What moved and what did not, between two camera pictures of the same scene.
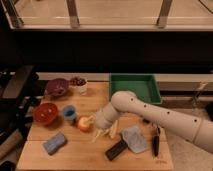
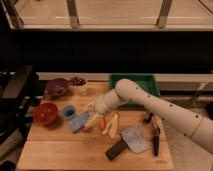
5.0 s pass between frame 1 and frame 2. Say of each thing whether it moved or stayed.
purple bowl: stayed
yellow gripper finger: moved
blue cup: stayed
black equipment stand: stayed
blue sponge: moved
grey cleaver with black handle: stayed
